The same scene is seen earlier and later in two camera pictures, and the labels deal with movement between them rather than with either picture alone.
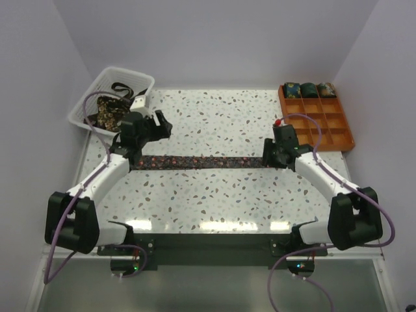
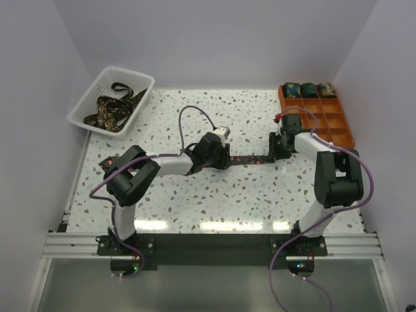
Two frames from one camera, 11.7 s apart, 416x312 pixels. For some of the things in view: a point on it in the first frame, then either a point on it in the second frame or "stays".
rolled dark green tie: [309, 90] stays
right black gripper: [267, 160] to [273, 137]
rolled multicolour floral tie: [327, 90] stays
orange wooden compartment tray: [322, 123] stays
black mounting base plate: [213, 251] stays
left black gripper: [164, 131] to [223, 149]
